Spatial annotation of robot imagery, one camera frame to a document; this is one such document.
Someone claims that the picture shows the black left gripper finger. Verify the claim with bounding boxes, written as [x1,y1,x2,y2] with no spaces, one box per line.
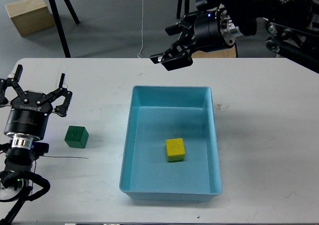
[36,73,73,117]
[0,64,28,107]

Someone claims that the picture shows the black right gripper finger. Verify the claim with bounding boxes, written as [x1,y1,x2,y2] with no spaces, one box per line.
[165,13,197,36]
[150,35,193,71]

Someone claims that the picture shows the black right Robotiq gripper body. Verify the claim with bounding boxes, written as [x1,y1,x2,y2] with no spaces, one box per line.
[183,7,236,53]

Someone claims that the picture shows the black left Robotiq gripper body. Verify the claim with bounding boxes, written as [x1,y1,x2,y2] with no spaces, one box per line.
[4,91,53,140]

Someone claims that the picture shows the green wooden block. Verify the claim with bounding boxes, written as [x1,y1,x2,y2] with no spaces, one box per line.
[64,126,89,149]

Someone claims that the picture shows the yellow wooden block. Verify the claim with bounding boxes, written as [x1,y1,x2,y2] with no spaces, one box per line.
[165,138,186,162]

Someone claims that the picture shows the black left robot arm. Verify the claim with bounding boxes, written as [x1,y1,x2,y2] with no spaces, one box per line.
[0,64,72,225]

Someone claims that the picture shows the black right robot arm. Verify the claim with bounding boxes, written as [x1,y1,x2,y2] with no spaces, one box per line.
[151,0,319,72]

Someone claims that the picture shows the brown wooden box center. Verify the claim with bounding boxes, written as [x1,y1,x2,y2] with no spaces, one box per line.
[191,46,237,58]

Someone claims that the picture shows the light wooden box left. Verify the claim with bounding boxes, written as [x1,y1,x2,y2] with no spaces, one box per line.
[5,0,55,37]

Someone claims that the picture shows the light blue plastic box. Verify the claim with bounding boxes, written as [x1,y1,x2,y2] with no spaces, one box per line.
[119,86,222,201]

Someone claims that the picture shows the black table leg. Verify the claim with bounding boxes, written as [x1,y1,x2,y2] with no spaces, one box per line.
[176,0,191,20]

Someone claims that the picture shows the black tripod stand legs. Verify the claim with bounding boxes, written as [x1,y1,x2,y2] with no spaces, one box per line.
[48,0,80,58]

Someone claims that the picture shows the white hanging cable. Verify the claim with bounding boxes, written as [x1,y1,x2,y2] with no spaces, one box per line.
[137,0,146,59]

